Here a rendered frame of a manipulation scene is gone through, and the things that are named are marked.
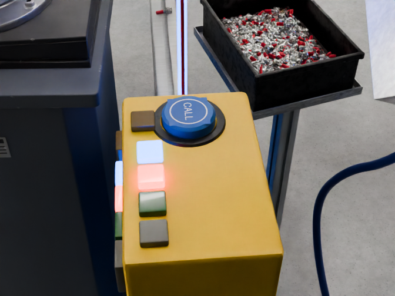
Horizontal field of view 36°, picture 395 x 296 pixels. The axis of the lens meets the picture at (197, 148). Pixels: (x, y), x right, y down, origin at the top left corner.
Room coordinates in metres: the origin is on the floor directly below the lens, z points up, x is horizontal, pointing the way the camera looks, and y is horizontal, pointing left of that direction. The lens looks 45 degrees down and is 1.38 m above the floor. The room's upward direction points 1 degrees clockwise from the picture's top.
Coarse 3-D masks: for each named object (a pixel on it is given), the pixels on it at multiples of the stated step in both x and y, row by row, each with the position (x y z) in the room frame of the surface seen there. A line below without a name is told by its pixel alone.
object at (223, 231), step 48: (240, 96) 0.37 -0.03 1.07; (192, 144) 0.31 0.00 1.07; (240, 144) 0.31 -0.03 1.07; (192, 192) 0.27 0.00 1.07; (240, 192) 0.27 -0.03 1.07; (192, 240) 0.23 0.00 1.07; (240, 240) 0.23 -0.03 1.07; (144, 288) 0.21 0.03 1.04; (192, 288) 0.21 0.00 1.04; (240, 288) 0.22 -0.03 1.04
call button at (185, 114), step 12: (192, 96) 0.36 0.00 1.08; (168, 108) 0.34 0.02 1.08; (180, 108) 0.34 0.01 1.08; (192, 108) 0.34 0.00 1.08; (204, 108) 0.34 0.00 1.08; (168, 120) 0.33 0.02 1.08; (180, 120) 0.33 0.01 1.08; (192, 120) 0.33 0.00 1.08; (204, 120) 0.33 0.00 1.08; (168, 132) 0.33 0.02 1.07; (180, 132) 0.32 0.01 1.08; (192, 132) 0.32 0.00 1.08; (204, 132) 0.32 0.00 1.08
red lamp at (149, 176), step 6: (138, 168) 0.28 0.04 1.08; (144, 168) 0.28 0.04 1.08; (150, 168) 0.28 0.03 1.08; (156, 168) 0.28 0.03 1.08; (162, 168) 0.28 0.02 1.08; (138, 174) 0.28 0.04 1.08; (144, 174) 0.28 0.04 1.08; (150, 174) 0.28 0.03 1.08; (156, 174) 0.28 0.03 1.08; (162, 174) 0.28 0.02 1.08; (138, 180) 0.27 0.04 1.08; (144, 180) 0.27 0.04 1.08; (150, 180) 0.27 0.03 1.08; (156, 180) 0.27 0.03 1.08; (162, 180) 0.27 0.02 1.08; (138, 186) 0.27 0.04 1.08; (144, 186) 0.27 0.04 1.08; (150, 186) 0.27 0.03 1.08; (156, 186) 0.27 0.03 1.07; (162, 186) 0.27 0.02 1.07
